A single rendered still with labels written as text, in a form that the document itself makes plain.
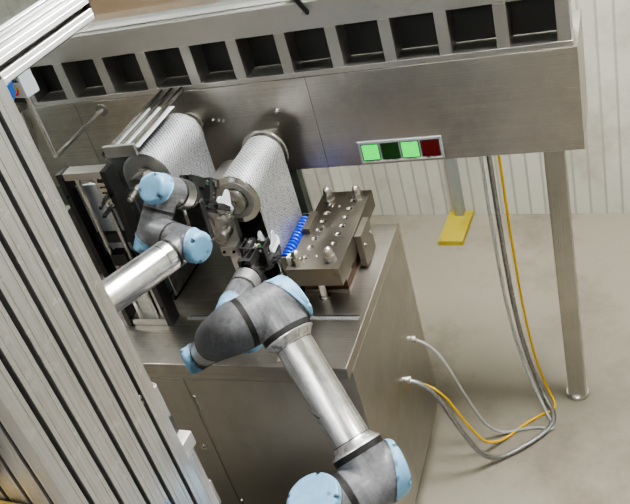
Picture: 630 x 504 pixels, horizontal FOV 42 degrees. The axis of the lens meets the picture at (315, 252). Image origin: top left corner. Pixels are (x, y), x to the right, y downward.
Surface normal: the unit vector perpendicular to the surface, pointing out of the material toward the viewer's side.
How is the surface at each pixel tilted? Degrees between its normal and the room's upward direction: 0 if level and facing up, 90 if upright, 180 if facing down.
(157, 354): 0
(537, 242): 0
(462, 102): 90
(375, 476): 38
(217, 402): 90
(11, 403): 90
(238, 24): 90
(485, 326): 0
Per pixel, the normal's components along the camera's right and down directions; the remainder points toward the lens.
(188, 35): -0.28, 0.60
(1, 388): 0.91, 0.01
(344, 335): -0.24, -0.80
